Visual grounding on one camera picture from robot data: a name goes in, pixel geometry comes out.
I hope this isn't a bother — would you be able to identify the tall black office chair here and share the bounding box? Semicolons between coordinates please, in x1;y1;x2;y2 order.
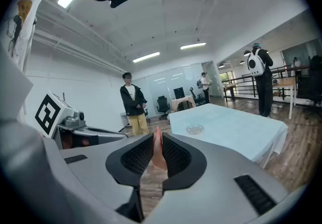
296;54;322;108

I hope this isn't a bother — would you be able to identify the person's white printed shirt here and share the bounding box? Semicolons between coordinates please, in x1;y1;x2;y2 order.
0;0;69;128

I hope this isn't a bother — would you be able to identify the light blue flowered tablecloth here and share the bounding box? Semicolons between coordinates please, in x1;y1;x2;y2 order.
167;103;289;164

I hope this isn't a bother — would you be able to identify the wooden desk with white legs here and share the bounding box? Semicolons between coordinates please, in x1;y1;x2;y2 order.
272;77;298;121

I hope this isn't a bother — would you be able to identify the desk with beige cover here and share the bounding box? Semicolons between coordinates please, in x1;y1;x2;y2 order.
171;95;197;113

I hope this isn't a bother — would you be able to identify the clear glass plate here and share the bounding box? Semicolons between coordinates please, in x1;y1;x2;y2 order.
186;124;204;135

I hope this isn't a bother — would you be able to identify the small red-orange item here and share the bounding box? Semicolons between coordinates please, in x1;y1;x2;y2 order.
150;126;168;171

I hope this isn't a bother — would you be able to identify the black computer monitor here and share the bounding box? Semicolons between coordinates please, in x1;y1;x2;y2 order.
173;87;186;100

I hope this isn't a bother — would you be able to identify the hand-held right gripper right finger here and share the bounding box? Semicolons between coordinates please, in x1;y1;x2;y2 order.
145;132;289;224

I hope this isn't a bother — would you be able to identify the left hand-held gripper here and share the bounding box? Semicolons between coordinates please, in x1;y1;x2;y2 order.
34;89;129;151

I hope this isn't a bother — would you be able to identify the black metal railing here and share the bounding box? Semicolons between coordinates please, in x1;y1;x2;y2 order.
222;65;310;101

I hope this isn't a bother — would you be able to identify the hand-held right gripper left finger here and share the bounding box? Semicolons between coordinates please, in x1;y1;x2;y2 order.
60;133;154;223

